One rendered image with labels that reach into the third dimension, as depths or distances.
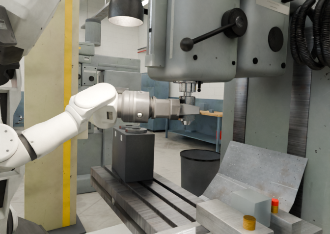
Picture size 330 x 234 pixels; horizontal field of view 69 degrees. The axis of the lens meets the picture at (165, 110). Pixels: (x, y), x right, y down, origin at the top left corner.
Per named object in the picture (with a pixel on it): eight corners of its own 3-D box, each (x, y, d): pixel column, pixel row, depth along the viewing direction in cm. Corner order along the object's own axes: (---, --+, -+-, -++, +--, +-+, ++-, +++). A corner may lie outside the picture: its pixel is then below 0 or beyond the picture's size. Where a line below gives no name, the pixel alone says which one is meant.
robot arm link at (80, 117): (121, 91, 63) (74, 115, 55) (121, 114, 69) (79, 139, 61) (105, 78, 65) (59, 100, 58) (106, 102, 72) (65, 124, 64)
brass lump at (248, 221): (249, 232, 42) (250, 221, 42) (239, 225, 44) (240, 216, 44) (258, 228, 43) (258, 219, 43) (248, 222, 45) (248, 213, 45)
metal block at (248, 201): (253, 233, 47) (255, 203, 47) (230, 219, 52) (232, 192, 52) (270, 226, 50) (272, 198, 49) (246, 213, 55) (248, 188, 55)
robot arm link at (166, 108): (180, 92, 62) (134, 90, 61) (178, 129, 63) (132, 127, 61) (173, 92, 75) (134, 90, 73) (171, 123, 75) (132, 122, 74)
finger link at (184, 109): (198, 116, 67) (177, 115, 67) (199, 104, 67) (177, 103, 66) (200, 116, 66) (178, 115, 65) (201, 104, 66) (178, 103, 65)
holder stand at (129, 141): (124, 183, 93) (125, 131, 91) (111, 167, 113) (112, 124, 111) (153, 179, 98) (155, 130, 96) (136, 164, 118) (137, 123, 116)
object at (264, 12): (247, 70, 63) (254, -32, 62) (189, 75, 84) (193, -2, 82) (288, 76, 74) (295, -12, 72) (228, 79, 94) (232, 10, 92)
